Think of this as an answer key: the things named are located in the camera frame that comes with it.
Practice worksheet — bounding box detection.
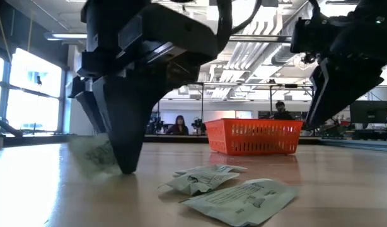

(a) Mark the black computer monitor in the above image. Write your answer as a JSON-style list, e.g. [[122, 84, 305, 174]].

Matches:
[[349, 100, 387, 124]]

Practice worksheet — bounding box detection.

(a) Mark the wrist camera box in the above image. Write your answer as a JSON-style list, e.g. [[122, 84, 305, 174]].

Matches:
[[289, 17, 341, 54], [139, 2, 220, 64]]

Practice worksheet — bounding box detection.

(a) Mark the white ceiling light panel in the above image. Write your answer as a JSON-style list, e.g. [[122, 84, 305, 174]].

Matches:
[[231, 0, 278, 28]]

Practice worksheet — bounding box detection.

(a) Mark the standing person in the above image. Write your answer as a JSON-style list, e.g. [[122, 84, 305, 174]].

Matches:
[[272, 100, 294, 120]]

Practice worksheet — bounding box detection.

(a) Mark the orange plastic slotted basket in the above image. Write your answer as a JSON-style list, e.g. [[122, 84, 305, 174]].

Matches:
[[204, 118, 304, 156]]

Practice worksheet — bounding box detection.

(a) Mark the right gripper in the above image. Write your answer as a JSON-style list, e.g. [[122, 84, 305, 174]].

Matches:
[[304, 0, 387, 131]]

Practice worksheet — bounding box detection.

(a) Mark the stevia sweetener packet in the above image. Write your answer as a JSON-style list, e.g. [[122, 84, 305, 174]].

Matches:
[[68, 134, 122, 179], [158, 172, 241, 196], [173, 163, 248, 177], [180, 178, 300, 227]]

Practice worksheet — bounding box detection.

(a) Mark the black camera cable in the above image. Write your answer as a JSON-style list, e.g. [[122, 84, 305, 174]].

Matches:
[[216, 0, 263, 53], [306, 0, 323, 21]]

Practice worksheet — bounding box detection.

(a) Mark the black metal rig frame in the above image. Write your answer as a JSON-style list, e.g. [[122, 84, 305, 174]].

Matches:
[[187, 82, 314, 136]]

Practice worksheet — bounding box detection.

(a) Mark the crumpled stevia sweetener packet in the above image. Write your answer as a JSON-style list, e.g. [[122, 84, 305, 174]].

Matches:
[[158, 172, 241, 196]]

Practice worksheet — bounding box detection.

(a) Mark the black slanted bar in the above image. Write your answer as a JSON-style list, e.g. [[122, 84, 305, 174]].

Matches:
[[0, 116, 24, 138]]

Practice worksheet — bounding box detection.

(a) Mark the seated person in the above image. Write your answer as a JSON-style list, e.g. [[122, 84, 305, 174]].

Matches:
[[165, 115, 190, 136]]

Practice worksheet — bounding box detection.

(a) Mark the left black camera cable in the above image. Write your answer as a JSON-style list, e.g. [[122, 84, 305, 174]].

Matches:
[[216, 0, 263, 53]]

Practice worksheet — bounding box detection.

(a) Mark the overhead light bar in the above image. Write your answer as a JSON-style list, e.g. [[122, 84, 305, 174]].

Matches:
[[45, 31, 292, 44]]

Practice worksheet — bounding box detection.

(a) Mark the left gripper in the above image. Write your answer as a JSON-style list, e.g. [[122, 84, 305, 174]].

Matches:
[[67, 0, 211, 175]]

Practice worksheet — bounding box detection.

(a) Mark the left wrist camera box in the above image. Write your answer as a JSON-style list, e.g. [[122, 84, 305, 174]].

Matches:
[[139, 2, 220, 64]]

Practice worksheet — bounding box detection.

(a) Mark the right black camera cable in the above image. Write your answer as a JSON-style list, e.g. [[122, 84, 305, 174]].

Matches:
[[306, 0, 323, 21]]

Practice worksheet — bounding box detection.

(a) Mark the blue table edge mat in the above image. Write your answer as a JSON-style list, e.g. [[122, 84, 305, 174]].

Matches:
[[321, 137, 387, 153]]

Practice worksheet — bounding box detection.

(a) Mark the silver ventilation duct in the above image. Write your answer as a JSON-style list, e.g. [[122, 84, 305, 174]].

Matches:
[[270, 42, 308, 66]]

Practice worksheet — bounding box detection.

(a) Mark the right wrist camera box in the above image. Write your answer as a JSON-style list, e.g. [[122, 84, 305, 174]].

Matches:
[[289, 17, 341, 54]]

